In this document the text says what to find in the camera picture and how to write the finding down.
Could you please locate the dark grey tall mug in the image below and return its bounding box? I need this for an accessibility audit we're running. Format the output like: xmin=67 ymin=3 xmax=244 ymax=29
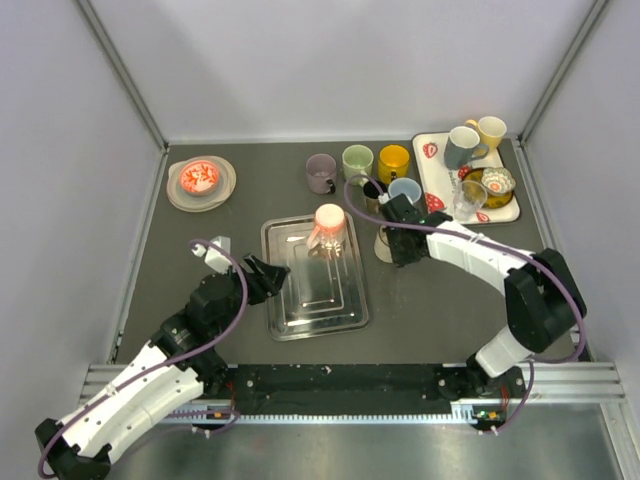
xmin=444 ymin=126 xmax=490 ymax=170

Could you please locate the yellow ceramic bowl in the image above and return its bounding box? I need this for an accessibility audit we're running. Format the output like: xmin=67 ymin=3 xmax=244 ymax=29
xmin=461 ymin=168 xmax=515 ymax=210

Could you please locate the yellow ceramic mug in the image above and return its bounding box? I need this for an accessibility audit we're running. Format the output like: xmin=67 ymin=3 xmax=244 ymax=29
xmin=378 ymin=144 xmax=410 ymax=185

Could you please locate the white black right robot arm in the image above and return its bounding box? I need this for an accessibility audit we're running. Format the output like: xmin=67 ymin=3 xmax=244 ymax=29
xmin=380 ymin=194 xmax=587 ymax=396

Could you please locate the pale yellow mug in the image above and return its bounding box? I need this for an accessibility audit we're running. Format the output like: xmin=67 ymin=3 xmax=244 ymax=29
xmin=464 ymin=116 xmax=507 ymax=150

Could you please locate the light green ceramic mug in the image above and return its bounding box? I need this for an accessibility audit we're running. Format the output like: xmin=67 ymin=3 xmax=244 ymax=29
xmin=342 ymin=144 xmax=374 ymax=187

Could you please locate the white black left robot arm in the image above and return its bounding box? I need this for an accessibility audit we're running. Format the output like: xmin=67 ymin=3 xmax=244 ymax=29
xmin=35 ymin=255 xmax=290 ymax=479

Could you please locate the grey slotted cable duct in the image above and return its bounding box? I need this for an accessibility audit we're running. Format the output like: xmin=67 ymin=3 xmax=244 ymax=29
xmin=99 ymin=399 xmax=526 ymax=426

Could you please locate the blue patterned small bowl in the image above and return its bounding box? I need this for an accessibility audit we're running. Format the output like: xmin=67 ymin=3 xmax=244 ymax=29
xmin=481 ymin=167 xmax=516 ymax=196

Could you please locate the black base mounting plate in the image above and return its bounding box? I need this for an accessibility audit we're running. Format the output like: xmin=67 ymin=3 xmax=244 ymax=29
xmin=197 ymin=364 xmax=525 ymax=417

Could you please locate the light grey ceramic mug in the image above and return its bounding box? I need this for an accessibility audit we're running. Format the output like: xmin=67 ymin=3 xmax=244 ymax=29
xmin=388 ymin=177 xmax=423 ymax=205

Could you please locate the clear glass cup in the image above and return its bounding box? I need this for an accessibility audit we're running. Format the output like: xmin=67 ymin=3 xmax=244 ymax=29
xmin=452 ymin=180 xmax=488 ymax=222

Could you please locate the red patterned bowl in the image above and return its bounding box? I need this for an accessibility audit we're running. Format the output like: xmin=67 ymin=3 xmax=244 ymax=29
xmin=178 ymin=160 xmax=220 ymax=196

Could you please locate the cream ceramic mug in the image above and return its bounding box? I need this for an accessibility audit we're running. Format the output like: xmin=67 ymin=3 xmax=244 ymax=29
xmin=374 ymin=226 xmax=393 ymax=264

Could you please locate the brown striped small mug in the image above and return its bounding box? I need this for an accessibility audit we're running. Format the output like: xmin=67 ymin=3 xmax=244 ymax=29
xmin=362 ymin=180 xmax=387 ymax=214

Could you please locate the grey ceramic plate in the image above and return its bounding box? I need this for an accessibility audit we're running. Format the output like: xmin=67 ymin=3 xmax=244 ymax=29
xmin=166 ymin=156 xmax=237 ymax=213

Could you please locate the pink ceramic mug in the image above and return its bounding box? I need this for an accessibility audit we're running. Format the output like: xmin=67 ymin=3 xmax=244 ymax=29
xmin=306 ymin=203 xmax=346 ymax=250

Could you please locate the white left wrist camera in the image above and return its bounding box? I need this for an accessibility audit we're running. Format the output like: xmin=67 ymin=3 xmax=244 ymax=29
xmin=204 ymin=236 xmax=232 ymax=274

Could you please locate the purple ceramic mug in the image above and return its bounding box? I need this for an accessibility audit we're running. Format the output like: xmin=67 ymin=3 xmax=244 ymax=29
xmin=305 ymin=153 xmax=337 ymax=195

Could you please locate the silver metal tray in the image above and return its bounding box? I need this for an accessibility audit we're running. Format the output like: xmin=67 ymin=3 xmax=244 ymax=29
xmin=261 ymin=214 xmax=370 ymax=341

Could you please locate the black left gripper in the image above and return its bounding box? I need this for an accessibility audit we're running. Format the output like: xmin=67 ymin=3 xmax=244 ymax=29
xmin=213 ymin=253 xmax=290 ymax=335

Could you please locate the strawberry print white tray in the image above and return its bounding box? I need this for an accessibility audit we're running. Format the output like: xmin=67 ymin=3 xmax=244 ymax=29
xmin=412 ymin=133 xmax=521 ymax=225

